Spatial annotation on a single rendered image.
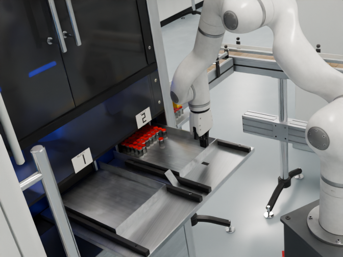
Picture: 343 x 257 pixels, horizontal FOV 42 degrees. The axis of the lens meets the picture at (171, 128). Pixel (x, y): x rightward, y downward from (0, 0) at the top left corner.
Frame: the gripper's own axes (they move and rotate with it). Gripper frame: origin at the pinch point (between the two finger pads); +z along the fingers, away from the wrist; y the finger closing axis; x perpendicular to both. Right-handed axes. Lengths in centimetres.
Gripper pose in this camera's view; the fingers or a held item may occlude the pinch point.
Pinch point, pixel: (204, 142)
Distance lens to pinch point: 176.7
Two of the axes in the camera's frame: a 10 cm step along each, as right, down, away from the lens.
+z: 1.4, 8.6, 4.8
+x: 7.9, 2.0, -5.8
